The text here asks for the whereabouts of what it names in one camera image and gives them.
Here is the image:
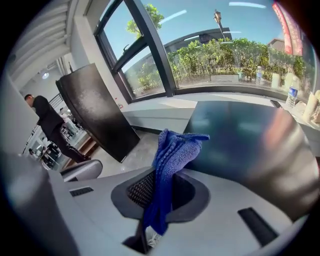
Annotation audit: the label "blue cloth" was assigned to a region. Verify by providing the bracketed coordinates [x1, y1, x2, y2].
[142, 128, 211, 236]

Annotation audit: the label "clear water bottle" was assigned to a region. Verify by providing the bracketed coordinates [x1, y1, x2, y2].
[285, 75, 300, 108]

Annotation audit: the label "grey window ledge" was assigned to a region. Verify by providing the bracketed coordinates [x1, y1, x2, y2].
[121, 91, 320, 141]

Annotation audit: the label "red banner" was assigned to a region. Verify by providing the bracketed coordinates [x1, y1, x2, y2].
[271, 1, 305, 56]

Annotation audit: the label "wooden steps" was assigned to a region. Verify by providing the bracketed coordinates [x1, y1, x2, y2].
[62, 136, 101, 169]

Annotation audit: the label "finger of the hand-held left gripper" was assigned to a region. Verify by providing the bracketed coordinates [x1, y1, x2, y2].
[60, 159, 104, 183]

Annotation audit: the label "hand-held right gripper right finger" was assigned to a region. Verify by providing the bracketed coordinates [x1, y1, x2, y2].
[147, 170, 307, 256]

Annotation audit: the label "street lamp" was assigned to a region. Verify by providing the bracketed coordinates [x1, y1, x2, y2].
[213, 9, 227, 42]

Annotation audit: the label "cream cloth bag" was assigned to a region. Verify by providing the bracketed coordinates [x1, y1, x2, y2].
[302, 89, 320, 124]

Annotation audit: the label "green tree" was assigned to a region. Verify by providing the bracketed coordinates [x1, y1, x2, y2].
[126, 3, 165, 40]

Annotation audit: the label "tall black cabinet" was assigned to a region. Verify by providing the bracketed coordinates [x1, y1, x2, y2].
[55, 62, 141, 164]

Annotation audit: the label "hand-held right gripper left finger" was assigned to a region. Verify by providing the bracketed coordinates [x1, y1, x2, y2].
[48, 168, 156, 256]

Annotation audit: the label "green hedge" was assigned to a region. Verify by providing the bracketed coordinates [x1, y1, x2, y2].
[124, 37, 308, 93]

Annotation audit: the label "large black framed window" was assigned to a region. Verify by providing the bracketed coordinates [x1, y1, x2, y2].
[93, 0, 317, 104]

